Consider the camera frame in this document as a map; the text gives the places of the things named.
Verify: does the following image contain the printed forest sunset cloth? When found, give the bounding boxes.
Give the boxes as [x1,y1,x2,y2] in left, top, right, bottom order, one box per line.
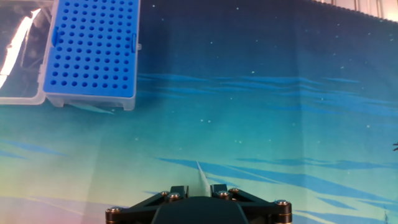
[0,0,398,224]

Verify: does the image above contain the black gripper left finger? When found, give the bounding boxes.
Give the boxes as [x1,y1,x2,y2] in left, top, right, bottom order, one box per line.
[105,185,190,224]

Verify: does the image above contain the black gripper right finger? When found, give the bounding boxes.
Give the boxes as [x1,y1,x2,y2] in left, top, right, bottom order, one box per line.
[210,184,293,224]

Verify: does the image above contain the blue pipette tip rack box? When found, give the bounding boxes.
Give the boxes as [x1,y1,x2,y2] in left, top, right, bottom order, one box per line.
[0,0,142,111]

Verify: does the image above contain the small clear pipette tip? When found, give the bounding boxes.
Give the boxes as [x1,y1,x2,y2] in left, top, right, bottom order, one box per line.
[195,160,213,198]

